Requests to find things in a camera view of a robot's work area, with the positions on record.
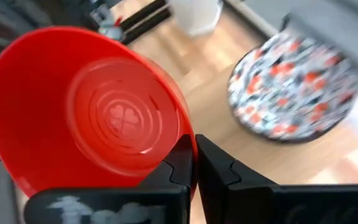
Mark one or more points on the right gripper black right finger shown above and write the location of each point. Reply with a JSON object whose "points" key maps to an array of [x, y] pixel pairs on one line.
{"points": [[275, 205]]}

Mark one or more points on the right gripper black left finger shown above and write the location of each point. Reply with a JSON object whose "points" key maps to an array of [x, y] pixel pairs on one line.
{"points": [[120, 205]]}

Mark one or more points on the red plastic mini bowl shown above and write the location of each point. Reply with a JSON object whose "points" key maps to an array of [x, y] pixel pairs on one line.
{"points": [[73, 109]]}

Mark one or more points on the patterned ceramic mini bowl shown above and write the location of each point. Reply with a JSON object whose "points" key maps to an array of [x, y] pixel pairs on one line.
{"points": [[291, 93]]}

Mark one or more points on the white hexagonal plant pot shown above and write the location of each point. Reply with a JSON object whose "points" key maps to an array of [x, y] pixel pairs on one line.
{"points": [[194, 15]]}

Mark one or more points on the black metal rig frame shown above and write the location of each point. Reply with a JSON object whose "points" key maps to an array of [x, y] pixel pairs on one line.
{"points": [[145, 21]]}

